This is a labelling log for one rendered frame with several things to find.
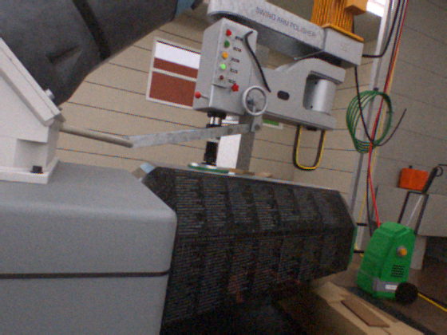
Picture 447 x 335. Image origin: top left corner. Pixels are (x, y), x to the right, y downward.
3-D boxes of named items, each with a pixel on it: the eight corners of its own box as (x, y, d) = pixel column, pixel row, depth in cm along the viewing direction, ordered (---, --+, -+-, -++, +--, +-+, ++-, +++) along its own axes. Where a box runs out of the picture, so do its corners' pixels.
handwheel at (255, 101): (255, 120, 166) (260, 91, 165) (267, 119, 157) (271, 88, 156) (231, 114, 159) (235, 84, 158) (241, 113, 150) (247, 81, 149)
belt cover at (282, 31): (326, 77, 211) (331, 53, 211) (359, 72, 189) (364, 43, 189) (196, 30, 165) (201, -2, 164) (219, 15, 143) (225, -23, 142)
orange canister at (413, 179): (392, 188, 406) (397, 163, 404) (418, 192, 426) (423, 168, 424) (408, 191, 386) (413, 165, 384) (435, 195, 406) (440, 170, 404)
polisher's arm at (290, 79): (309, 146, 208) (322, 72, 206) (336, 148, 188) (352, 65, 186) (211, 126, 173) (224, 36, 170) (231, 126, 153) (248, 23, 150)
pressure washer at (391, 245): (386, 286, 280) (405, 189, 276) (417, 305, 245) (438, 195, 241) (350, 281, 275) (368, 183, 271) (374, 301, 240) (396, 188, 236)
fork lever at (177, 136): (243, 131, 183) (243, 122, 182) (263, 132, 166) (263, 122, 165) (123, 147, 152) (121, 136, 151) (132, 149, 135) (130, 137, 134)
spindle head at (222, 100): (246, 127, 185) (259, 50, 182) (269, 127, 166) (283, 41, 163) (190, 115, 167) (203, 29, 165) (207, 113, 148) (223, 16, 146)
